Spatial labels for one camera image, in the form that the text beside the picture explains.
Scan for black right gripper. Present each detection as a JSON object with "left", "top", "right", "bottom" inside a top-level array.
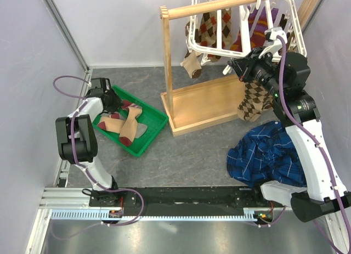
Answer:
[{"left": 230, "top": 46, "right": 286, "bottom": 98}]

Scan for green plastic tray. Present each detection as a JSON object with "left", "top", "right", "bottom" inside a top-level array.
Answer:
[{"left": 92, "top": 85, "right": 169, "bottom": 157}]

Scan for white plastic clip hanger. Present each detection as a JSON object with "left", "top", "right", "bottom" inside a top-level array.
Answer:
[{"left": 185, "top": 0, "right": 307, "bottom": 75}]

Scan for beige sock maroon purple stripes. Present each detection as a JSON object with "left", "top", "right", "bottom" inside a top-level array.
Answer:
[{"left": 120, "top": 99, "right": 143, "bottom": 116}]

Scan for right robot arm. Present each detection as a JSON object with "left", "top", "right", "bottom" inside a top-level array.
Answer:
[{"left": 228, "top": 48, "right": 350, "bottom": 222}]

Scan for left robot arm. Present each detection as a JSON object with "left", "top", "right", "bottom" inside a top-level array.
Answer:
[{"left": 53, "top": 76, "right": 123, "bottom": 206}]

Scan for beige sock maroon toe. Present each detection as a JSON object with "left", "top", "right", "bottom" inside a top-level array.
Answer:
[{"left": 119, "top": 106, "right": 142, "bottom": 147}]

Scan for grey sock black stripes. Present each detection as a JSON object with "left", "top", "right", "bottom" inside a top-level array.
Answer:
[{"left": 109, "top": 112, "right": 148, "bottom": 138}]

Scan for brown argyle sock left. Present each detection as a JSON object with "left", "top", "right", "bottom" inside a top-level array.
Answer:
[{"left": 237, "top": 82, "right": 263, "bottom": 122}]

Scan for wooden clothes rack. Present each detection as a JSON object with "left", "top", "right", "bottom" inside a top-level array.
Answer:
[{"left": 160, "top": 0, "right": 321, "bottom": 137}]

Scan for cream brown striped sock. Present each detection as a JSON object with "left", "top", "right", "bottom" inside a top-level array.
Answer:
[{"left": 180, "top": 51, "right": 202, "bottom": 79}]

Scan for blue plaid shirt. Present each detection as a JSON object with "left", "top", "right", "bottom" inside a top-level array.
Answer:
[{"left": 227, "top": 121, "right": 307, "bottom": 187}]

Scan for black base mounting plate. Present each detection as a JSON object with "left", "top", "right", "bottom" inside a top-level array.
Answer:
[{"left": 82, "top": 186, "right": 282, "bottom": 208}]

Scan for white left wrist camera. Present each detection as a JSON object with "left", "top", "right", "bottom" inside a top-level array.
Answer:
[{"left": 90, "top": 77, "right": 111, "bottom": 94}]

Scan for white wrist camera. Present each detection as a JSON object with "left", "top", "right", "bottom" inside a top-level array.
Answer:
[
  {"left": 90, "top": 77, "right": 111, "bottom": 94},
  {"left": 259, "top": 27, "right": 287, "bottom": 58}
]

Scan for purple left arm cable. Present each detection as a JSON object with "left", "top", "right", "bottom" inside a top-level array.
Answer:
[{"left": 53, "top": 76, "right": 121, "bottom": 193}]

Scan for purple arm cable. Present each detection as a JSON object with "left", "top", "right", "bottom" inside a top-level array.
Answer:
[
  {"left": 275, "top": 36, "right": 349, "bottom": 254},
  {"left": 53, "top": 76, "right": 121, "bottom": 193}
]

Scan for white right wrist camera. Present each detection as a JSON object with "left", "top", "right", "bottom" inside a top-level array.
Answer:
[{"left": 259, "top": 27, "right": 287, "bottom": 58}]

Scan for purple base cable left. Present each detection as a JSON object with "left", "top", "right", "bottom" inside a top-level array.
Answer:
[{"left": 50, "top": 188, "right": 145, "bottom": 240}]

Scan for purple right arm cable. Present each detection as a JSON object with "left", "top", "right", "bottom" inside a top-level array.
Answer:
[{"left": 275, "top": 36, "right": 349, "bottom": 254}]

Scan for blue slotted cable duct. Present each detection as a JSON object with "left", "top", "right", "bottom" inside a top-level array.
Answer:
[{"left": 51, "top": 209, "right": 264, "bottom": 222}]

